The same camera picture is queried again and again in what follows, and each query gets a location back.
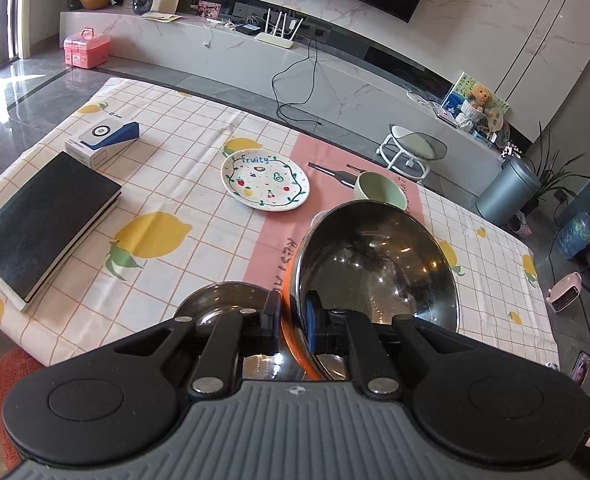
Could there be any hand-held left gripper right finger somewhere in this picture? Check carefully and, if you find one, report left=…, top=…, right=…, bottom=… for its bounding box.
left=302, top=291, right=480, bottom=402

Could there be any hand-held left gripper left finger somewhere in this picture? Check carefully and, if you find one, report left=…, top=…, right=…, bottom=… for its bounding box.
left=108, top=291, right=283, bottom=401

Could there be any steel bowl blue outside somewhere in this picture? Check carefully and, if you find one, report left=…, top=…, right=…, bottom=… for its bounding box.
left=175, top=281, right=306, bottom=382

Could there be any steel bowl orange outside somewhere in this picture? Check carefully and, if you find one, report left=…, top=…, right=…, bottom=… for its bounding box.
left=281, top=199, right=460, bottom=383

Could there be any white fruit print plate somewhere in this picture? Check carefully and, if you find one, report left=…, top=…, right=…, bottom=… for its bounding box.
left=220, top=149, right=312, bottom=215

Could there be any green ceramic bowl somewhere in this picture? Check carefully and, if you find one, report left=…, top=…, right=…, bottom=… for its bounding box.
left=353, top=171, right=408, bottom=211

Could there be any smartphone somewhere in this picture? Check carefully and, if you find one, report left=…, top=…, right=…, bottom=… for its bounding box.
left=570, top=351, right=590, bottom=386

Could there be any pink bottle print table runner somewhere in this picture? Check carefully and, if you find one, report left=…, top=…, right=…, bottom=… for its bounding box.
left=242, top=132, right=426, bottom=311

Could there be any lemon print tablecloth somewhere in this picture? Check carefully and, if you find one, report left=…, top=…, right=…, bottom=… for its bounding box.
left=0, top=76, right=560, bottom=376

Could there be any pink heater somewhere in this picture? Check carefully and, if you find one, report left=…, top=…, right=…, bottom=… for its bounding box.
left=547, top=271, right=583, bottom=315

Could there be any blue water bottle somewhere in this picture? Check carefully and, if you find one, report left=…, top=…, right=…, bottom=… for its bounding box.
left=557, top=206, right=590, bottom=261

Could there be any white stool grey seat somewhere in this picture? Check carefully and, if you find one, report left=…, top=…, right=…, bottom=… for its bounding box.
left=379, top=124, right=448, bottom=183

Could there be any grey trash can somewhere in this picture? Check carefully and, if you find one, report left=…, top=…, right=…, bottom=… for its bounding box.
left=476, top=154, right=542, bottom=227

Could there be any flat white box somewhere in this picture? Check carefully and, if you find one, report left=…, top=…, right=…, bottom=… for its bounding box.
left=65, top=137, right=126, bottom=169

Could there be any white and blue box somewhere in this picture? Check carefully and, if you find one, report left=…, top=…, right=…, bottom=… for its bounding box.
left=79, top=116, right=141, bottom=152

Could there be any black book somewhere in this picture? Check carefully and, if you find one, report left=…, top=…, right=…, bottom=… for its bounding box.
left=0, top=151, right=122, bottom=313

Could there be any white marble tv console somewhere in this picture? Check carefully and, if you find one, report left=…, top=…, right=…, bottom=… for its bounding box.
left=59, top=10, right=506, bottom=196

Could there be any red chair cushion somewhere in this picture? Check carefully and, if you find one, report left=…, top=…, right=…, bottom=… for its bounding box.
left=0, top=349, right=46, bottom=471

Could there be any long leaf potted plant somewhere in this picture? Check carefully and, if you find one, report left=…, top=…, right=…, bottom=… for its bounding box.
left=522, top=122, right=590, bottom=211

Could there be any brown teddy bear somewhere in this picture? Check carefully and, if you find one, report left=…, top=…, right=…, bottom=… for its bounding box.
left=459, top=86, right=493, bottom=132

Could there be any white router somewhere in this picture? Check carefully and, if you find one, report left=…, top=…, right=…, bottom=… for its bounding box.
left=254, top=8, right=306, bottom=52

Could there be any pink storage box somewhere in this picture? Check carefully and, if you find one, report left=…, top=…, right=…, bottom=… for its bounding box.
left=64, top=28, right=111, bottom=69

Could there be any black cable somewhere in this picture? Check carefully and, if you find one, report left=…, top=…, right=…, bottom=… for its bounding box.
left=271, top=35, right=326, bottom=127

